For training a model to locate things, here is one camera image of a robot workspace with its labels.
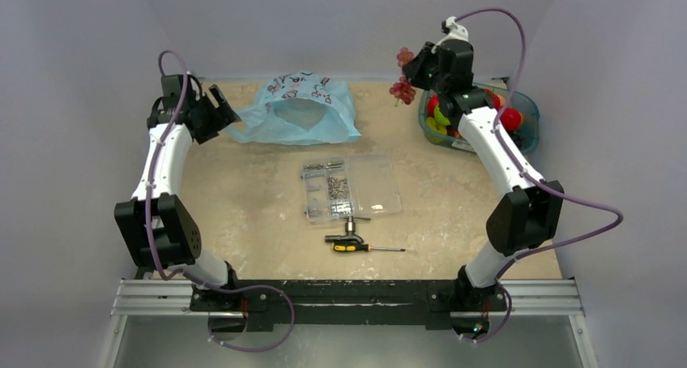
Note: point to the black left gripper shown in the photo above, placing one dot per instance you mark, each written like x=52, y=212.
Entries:
x=222, y=116

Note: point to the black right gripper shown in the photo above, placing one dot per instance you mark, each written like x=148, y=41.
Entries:
x=424, y=66

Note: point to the red fake grape bunch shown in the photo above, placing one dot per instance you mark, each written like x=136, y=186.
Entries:
x=402, y=90

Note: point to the light blue printed plastic bag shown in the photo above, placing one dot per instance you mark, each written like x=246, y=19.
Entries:
x=298, y=109

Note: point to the red fake tomato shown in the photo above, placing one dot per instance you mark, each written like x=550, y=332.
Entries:
x=511, y=119

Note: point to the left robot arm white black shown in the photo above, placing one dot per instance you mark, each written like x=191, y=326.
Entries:
x=209, y=272

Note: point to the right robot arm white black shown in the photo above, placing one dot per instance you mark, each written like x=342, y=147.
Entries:
x=526, y=216

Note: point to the red fake apple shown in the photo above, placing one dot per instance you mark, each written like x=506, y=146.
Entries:
x=432, y=106

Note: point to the yellow fake starfruit slice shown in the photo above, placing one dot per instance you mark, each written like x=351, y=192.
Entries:
x=434, y=131

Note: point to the dark fake grape bunch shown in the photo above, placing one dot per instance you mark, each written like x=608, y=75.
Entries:
x=517, y=139

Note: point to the teal transparent plastic bin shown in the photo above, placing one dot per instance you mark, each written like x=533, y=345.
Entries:
x=530, y=129

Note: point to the clear plastic screw organizer box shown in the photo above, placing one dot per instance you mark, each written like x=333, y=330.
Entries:
x=338, y=187

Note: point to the black metal hand tool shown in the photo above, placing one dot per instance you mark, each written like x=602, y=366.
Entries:
x=350, y=233

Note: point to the yellow black screwdriver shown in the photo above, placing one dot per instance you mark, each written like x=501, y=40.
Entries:
x=360, y=247

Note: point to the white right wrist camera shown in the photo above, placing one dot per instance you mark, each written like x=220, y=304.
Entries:
x=453, y=30

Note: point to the aluminium frame rail front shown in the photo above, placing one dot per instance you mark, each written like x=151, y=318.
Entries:
x=170, y=298

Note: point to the aluminium frame rail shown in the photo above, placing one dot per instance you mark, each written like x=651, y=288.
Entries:
x=170, y=298
x=160, y=233

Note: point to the aluminium frame rail left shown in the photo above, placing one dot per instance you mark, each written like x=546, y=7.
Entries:
x=160, y=233

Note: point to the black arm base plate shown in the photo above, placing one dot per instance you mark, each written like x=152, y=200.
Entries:
x=432, y=304

